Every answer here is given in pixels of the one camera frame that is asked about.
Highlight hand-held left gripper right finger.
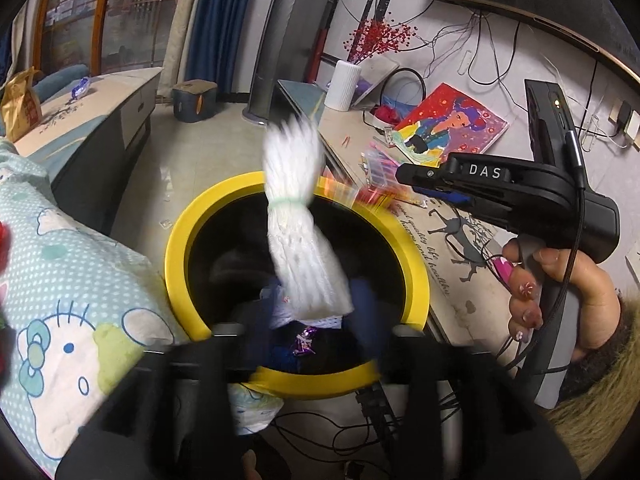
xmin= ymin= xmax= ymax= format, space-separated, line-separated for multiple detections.
xmin=350 ymin=280 xmax=581 ymax=480

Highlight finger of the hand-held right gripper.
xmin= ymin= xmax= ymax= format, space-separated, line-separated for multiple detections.
xmin=397 ymin=155 xmax=458 ymax=187
xmin=412 ymin=184 xmax=473 ymax=206

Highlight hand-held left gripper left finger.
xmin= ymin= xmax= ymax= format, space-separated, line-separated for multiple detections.
xmin=55 ymin=305 xmax=273 ymax=480

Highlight purple candy wrapper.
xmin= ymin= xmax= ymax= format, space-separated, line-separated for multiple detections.
xmin=292 ymin=326 xmax=319 ymax=357

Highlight white foam fruit net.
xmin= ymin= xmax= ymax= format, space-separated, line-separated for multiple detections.
xmin=262 ymin=115 xmax=355 ymax=321

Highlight yellow rimmed black trash bin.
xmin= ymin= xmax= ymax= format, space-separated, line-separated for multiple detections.
xmin=165 ymin=171 xmax=431 ymax=401

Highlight person's right forearm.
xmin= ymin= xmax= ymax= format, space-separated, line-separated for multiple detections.
xmin=545 ymin=295 xmax=640 ymax=466

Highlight person's right hand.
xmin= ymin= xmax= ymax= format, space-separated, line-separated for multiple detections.
xmin=501 ymin=236 xmax=622 ymax=351

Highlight colourful bead tray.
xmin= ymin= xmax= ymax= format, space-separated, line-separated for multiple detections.
xmin=359 ymin=141 xmax=408 ymax=206

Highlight colourful girl painting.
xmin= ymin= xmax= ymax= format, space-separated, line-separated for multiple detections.
xmin=392 ymin=82 xmax=509 ymax=167

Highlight beige television cabinet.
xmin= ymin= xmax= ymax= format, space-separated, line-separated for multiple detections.
xmin=272 ymin=79 xmax=640 ymax=356

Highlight white picture board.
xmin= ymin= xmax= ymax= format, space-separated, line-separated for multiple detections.
xmin=356 ymin=56 xmax=400 ymax=107

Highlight white ribbed vase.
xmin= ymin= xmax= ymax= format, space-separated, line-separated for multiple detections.
xmin=324 ymin=60 xmax=362 ymax=112

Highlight red berry branches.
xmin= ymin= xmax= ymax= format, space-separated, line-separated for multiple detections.
xmin=342 ymin=17 xmax=418 ymax=66

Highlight silver tower air conditioner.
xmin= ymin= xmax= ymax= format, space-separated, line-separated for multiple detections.
xmin=243 ymin=0 xmax=353 ymax=126

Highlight light blue cartoon cat blanket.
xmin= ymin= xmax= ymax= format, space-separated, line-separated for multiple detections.
xmin=0 ymin=140 xmax=283 ymax=480

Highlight dark storage stool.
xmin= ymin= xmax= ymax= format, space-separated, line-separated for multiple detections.
xmin=171 ymin=80 xmax=219 ymax=124

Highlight blue curtain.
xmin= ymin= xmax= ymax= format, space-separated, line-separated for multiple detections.
xmin=200 ymin=0 xmax=281 ymax=98

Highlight beige grey coffee table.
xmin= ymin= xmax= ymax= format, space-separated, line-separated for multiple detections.
xmin=12 ymin=67 xmax=165 ymax=236

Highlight cream curtain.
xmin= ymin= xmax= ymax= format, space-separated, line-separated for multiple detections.
xmin=162 ymin=0 xmax=208 ymax=98

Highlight pile of seed shells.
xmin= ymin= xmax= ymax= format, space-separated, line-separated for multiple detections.
xmin=37 ymin=102 xmax=86 ymax=131

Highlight blue grey sofa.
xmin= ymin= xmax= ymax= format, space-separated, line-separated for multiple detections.
xmin=35 ymin=64 xmax=91 ymax=103

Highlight gold paper bag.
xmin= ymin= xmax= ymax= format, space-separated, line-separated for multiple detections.
xmin=0 ymin=66 xmax=42 ymax=142

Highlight wooden framed glass door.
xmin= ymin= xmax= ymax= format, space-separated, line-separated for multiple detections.
xmin=37 ymin=0 xmax=196 ymax=78

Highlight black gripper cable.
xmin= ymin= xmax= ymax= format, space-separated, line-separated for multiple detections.
xmin=500 ymin=130 xmax=588 ymax=376

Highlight basket with black handle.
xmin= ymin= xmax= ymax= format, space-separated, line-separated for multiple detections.
xmin=362 ymin=67 xmax=427 ymax=128

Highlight wall socket with plugs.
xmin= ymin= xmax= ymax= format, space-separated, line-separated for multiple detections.
xmin=607 ymin=100 xmax=640 ymax=148

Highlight black television cable bundle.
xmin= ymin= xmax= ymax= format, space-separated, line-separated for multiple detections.
xmin=420 ymin=5 xmax=640 ymax=151

